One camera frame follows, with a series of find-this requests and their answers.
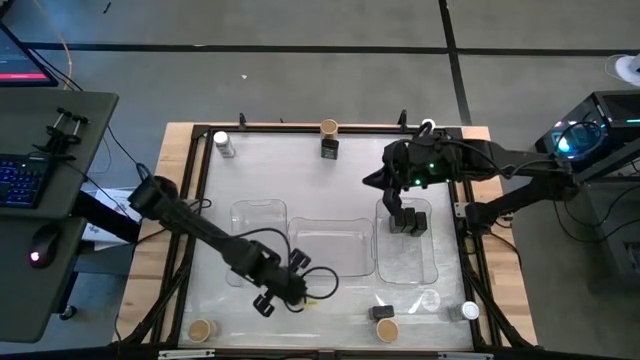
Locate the black metal table frame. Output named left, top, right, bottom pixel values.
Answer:
left=119, top=123, right=534, bottom=359

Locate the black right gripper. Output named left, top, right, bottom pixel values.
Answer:
left=363, top=139, right=419, bottom=216

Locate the white round object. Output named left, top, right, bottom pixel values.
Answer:
left=604, top=52, right=640, bottom=89

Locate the narrow clear plastic bin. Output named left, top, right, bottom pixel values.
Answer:
left=227, top=198, right=290, bottom=289
left=374, top=197, right=440, bottom=286

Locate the dark equipment cart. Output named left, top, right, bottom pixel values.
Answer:
left=552, top=142, right=640, bottom=294

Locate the computer tower with lights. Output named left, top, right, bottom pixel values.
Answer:
left=534, top=89, right=640, bottom=174

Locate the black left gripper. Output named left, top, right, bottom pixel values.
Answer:
left=251, top=247, right=313, bottom=320

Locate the brown cap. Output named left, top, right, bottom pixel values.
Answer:
left=375, top=318, right=400, bottom=344

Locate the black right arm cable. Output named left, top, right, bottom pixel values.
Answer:
left=552, top=119, right=606, bottom=166

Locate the orange floor cable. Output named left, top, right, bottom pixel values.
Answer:
left=30, top=0, right=75, bottom=92

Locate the white cardboard box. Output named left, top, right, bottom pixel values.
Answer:
left=82, top=187, right=144, bottom=251

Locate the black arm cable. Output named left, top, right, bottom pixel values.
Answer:
left=227, top=227, right=341, bottom=314
left=552, top=119, right=606, bottom=166

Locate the black clamp stand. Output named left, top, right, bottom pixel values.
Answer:
left=32, top=106, right=91, bottom=161

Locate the grey desk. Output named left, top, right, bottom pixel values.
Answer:
left=0, top=89, right=120, bottom=344

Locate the wooden table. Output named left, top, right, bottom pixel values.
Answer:
left=117, top=122, right=539, bottom=351

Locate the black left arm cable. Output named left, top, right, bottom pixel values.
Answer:
left=227, top=227, right=341, bottom=314

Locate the backlit keyboard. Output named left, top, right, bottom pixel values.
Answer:
left=0, top=154, right=51, bottom=209

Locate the wide clear plastic bin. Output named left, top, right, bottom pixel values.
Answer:
left=287, top=216, right=376, bottom=278

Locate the black computer mouse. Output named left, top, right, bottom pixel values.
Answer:
left=27, top=224, right=61, bottom=270

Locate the computer monitor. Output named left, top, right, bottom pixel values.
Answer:
left=0, top=22, right=59, bottom=89

